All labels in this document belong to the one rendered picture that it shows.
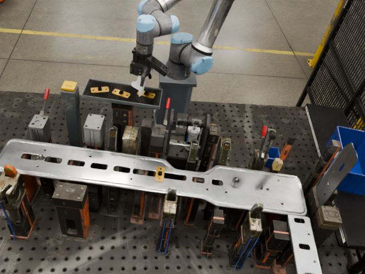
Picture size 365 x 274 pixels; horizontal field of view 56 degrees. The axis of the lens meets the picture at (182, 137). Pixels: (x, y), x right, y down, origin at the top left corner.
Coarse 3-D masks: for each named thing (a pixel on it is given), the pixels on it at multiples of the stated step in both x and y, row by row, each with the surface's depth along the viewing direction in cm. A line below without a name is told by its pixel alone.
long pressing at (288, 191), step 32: (0, 160) 149; (32, 160) 152; (64, 160) 154; (96, 160) 156; (128, 160) 159; (160, 160) 161; (160, 192) 150; (192, 192) 151; (224, 192) 153; (256, 192) 156; (288, 192) 158
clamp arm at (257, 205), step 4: (256, 204) 137; (260, 204) 137; (252, 208) 141; (256, 208) 138; (260, 208) 137; (248, 212) 146; (252, 212) 141; (256, 212) 141; (260, 212) 141; (252, 216) 145; (256, 216) 145
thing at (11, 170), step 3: (6, 165) 135; (9, 165) 135; (12, 165) 136; (6, 168) 135; (9, 168) 135; (12, 168) 136; (6, 171) 136; (9, 171) 136; (12, 171) 136; (15, 171) 138; (9, 174) 138; (12, 174) 138; (15, 174) 139; (12, 177) 141
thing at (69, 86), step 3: (66, 81) 167; (69, 81) 167; (63, 84) 165; (66, 84) 166; (69, 84) 166; (72, 84) 166; (75, 84) 166; (63, 87) 164; (66, 87) 164; (69, 87) 164; (72, 87) 165; (69, 90) 164; (72, 90) 164
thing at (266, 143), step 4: (268, 128) 155; (268, 132) 154; (272, 132) 155; (268, 136) 156; (272, 136) 152; (264, 140) 158; (268, 140) 158; (272, 140) 156; (264, 144) 158; (268, 144) 159; (264, 148) 160; (268, 148) 159; (260, 152) 161; (264, 152) 162; (260, 156) 162; (264, 160) 163
